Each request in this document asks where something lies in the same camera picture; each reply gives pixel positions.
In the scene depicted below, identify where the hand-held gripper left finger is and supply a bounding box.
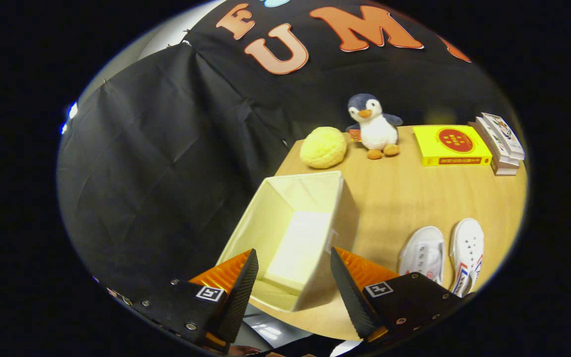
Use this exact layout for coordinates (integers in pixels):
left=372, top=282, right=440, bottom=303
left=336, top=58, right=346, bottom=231
left=132, top=248, right=259, bottom=354

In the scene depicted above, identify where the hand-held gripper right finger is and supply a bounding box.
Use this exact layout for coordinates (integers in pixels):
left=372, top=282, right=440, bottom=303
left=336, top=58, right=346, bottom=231
left=330, top=246, right=474, bottom=344

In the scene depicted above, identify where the white canvas shoe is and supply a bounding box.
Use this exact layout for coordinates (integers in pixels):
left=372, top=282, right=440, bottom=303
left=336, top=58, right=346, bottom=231
left=398, top=226, right=447, bottom=286
left=450, top=217, right=485, bottom=298

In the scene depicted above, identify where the cream fabric storage box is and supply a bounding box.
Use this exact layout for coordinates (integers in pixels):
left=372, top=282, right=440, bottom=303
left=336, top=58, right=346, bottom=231
left=215, top=170, right=361, bottom=313

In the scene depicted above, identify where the yellow round plush bun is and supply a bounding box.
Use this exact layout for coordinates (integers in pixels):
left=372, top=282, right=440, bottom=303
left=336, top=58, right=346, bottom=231
left=299, top=126, right=348, bottom=169

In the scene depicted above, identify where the penguin plush toy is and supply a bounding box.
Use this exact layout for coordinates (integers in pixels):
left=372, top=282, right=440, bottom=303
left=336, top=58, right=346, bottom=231
left=345, top=93, right=404, bottom=160

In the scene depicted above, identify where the yellow book with red circle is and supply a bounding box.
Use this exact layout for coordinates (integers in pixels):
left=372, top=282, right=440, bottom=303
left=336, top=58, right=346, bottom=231
left=412, top=124, right=493, bottom=167

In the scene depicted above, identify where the white illustrated book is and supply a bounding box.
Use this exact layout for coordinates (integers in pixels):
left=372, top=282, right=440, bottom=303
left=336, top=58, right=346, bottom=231
left=481, top=113, right=525, bottom=160
left=474, top=117, right=520, bottom=167

